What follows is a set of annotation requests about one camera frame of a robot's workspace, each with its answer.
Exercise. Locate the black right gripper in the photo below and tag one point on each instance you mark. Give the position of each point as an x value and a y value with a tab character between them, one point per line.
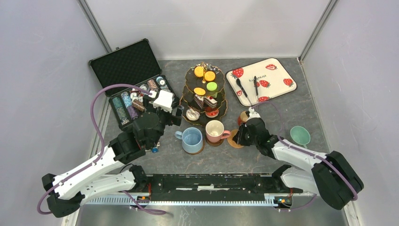
238	137

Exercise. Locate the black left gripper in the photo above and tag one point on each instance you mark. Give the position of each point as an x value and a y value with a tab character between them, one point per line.
173	119

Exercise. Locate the woven rattan coaster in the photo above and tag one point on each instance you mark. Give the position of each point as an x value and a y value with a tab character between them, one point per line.
230	140

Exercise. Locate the white chocolate striped toy donut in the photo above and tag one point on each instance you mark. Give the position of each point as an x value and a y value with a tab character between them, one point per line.
192	114

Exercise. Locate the small orange brown cup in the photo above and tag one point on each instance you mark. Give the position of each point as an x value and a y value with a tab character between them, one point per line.
242	118

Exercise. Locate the pink mug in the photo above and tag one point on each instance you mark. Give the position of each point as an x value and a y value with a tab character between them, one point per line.
215	131

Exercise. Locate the chocolate cake slice toy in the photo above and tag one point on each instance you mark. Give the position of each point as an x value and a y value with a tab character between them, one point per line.
199	100

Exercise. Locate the three-tier black gold cake stand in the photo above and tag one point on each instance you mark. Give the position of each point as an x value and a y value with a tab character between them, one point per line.
192	82

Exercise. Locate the orange toy macaron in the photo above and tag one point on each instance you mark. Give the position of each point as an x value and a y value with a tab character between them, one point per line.
199	91
209	76
199	71

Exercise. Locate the light blue mug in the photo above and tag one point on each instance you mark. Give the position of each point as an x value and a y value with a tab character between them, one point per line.
191	139

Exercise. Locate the red strawberry toy tart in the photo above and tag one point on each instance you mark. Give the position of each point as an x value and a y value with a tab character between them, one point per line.
212	114

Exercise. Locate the strawberry layer cake slice toy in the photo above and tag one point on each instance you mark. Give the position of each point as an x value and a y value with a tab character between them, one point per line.
210	102

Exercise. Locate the amber glass saucer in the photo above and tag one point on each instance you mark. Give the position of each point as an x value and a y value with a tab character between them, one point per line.
199	151

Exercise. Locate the green toy macaron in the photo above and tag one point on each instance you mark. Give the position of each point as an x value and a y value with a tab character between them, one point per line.
211	86

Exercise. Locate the black handled metal tongs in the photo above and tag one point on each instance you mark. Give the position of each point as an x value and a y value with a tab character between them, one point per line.
246	92

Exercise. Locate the dark brown wooden coaster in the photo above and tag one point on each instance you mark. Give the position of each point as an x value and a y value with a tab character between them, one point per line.
218	143

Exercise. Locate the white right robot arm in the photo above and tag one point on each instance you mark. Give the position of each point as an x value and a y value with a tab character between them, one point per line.
328	175

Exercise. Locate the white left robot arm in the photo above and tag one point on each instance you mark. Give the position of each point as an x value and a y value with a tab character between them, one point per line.
67	192

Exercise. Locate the mint green cup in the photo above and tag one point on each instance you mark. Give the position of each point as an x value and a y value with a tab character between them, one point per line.
300	135

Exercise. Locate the black poker chip case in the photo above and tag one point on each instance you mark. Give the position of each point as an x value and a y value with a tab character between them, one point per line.
134	64

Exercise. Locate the cream strawberry serving tray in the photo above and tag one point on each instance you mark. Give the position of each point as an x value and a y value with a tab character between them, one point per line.
270	77

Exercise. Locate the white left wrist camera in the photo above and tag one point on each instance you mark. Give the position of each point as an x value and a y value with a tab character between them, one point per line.
162	99

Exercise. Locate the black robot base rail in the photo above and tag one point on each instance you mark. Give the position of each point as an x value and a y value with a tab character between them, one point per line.
213	190

